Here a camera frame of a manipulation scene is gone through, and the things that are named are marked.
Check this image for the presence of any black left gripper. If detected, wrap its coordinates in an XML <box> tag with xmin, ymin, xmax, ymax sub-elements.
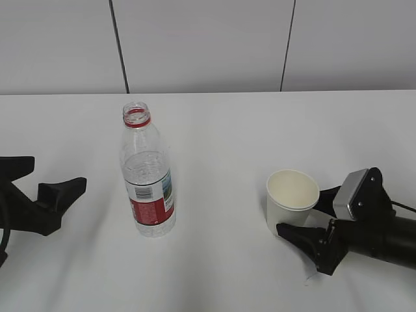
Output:
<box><xmin>0</xmin><ymin>156</ymin><xmax>87</xmax><ymax>236</ymax></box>

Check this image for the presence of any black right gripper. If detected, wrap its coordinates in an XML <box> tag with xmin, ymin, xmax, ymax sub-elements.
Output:
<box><xmin>276</xmin><ymin>186</ymin><xmax>397</xmax><ymax>276</ymax></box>

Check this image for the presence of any white paper cup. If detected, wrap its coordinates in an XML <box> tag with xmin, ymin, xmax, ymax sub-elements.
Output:
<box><xmin>266</xmin><ymin>169</ymin><xmax>320</xmax><ymax>235</ymax></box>

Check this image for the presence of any clear plastic water bottle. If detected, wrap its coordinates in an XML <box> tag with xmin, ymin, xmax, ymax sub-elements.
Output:
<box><xmin>120</xmin><ymin>102</ymin><xmax>176</xmax><ymax>238</ymax></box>

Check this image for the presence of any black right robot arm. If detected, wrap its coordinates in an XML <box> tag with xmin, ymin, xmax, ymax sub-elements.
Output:
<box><xmin>276</xmin><ymin>188</ymin><xmax>415</xmax><ymax>276</ymax></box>

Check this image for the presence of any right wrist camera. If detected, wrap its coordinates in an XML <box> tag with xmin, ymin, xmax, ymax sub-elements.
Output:
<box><xmin>333</xmin><ymin>167</ymin><xmax>383</xmax><ymax>221</ymax></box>

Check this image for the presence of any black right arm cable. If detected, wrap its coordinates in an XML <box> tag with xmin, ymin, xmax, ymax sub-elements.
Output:
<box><xmin>389</xmin><ymin>200</ymin><xmax>416</xmax><ymax>214</ymax></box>

